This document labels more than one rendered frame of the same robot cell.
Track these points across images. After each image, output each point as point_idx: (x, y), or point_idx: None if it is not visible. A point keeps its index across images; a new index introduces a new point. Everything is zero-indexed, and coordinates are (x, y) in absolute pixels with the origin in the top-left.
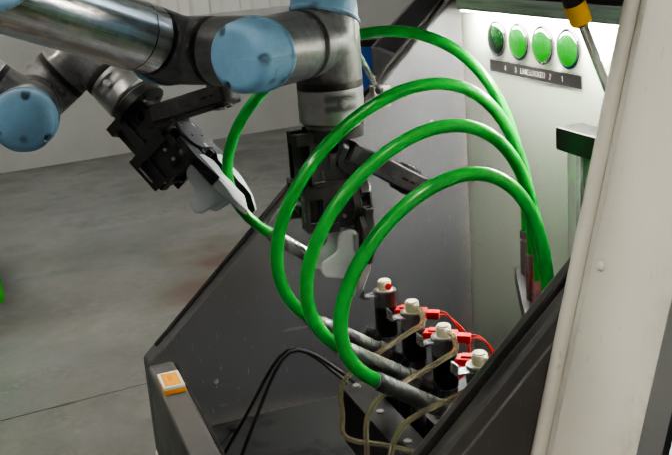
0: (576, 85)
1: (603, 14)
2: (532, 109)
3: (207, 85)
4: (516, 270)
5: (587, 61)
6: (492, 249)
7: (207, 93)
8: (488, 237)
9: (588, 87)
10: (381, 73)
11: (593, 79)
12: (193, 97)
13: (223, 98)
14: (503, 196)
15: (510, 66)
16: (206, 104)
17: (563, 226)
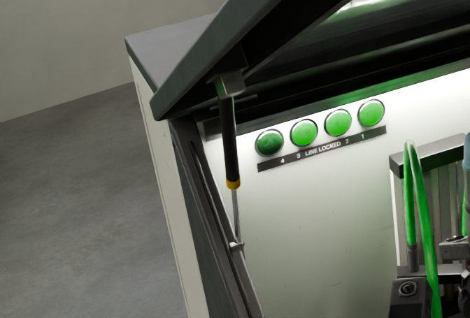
0: (380, 133)
1: (438, 72)
2: (324, 174)
3: (416, 292)
4: (405, 275)
5: (390, 112)
6: (273, 309)
7: (428, 295)
8: (266, 303)
9: (393, 128)
10: (223, 230)
11: (398, 121)
12: (427, 309)
13: (431, 289)
14: (287, 259)
15: (290, 156)
16: (431, 306)
17: (371, 234)
